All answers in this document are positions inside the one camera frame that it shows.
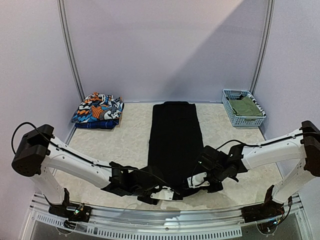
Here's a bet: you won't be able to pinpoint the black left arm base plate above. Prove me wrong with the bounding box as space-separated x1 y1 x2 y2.
45 188 93 223

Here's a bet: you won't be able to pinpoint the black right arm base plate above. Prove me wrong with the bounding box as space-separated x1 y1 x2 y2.
240 185 293 226

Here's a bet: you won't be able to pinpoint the left aluminium frame post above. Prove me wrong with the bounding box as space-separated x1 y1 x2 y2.
57 0 85 101

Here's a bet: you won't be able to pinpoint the green cloth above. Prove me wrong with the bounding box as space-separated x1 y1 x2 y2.
229 97 263 117

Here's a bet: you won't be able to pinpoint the aluminium frame post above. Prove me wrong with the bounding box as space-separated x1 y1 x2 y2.
249 0 275 94
57 0 85 101

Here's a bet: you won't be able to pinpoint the aluminium front rail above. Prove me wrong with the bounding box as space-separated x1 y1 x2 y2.
20 193 315 240

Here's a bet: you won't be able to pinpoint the light blue plastic basket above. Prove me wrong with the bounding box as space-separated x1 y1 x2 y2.
221 89 267 127

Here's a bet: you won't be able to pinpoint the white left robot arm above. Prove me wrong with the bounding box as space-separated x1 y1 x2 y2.
11 124 181 217

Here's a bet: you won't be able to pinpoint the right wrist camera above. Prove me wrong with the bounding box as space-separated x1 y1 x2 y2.
187 172 210 189

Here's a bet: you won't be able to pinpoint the right aluminium frame post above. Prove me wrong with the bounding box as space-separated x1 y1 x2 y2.
249 0 275 94

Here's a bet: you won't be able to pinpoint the colourful patterned folded shorts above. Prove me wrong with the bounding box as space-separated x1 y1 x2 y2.
71 92 125 124

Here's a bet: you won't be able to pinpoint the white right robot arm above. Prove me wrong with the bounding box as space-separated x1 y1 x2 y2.
187 120 320 218

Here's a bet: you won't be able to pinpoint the black trousers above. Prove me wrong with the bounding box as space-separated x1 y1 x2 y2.
144 101 206 199

